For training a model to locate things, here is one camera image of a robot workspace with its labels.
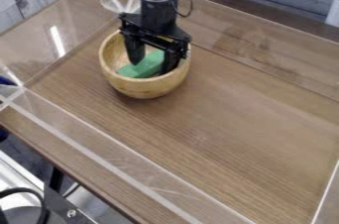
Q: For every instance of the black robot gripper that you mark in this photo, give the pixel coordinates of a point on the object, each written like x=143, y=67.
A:
x=152, y=27

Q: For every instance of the green rectangular block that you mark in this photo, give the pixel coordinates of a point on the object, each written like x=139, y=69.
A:
x=147, y=68

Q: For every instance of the brown wooden bowl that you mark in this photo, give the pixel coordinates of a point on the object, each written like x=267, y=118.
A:
x=140, y=88

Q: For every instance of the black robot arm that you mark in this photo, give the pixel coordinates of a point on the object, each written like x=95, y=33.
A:
x=154, y=28

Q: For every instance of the clear acrylic table barrier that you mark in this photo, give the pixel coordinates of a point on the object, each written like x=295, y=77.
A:
x=238, y=148

